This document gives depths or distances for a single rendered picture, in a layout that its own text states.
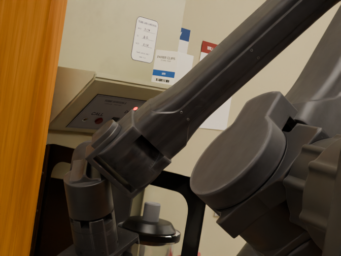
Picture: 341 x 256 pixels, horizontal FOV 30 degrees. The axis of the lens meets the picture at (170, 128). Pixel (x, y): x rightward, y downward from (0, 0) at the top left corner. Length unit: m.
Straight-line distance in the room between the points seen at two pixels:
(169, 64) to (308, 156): 0.73
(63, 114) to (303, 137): 0.60
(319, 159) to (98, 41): 0.75
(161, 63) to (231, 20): 1.02
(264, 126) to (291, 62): 2.06
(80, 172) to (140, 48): 0.43
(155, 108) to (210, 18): 1.33
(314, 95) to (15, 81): 0.55
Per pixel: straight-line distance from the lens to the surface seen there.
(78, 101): 0.97
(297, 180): 0.42
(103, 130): 0.77
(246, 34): 0.72
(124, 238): 0.86
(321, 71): 0.53
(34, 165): 0.92
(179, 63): 1.13
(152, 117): 0.74
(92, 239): 0.81
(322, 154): 0.40
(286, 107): 0.48
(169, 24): 1.23
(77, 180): 0.78
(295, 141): 0.45
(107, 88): 0.98
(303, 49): 2.59
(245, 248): 1.04
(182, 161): 2.03
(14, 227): 0.94
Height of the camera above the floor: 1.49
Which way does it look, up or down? 3 degrees down
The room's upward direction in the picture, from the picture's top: 9 degrees clockwise
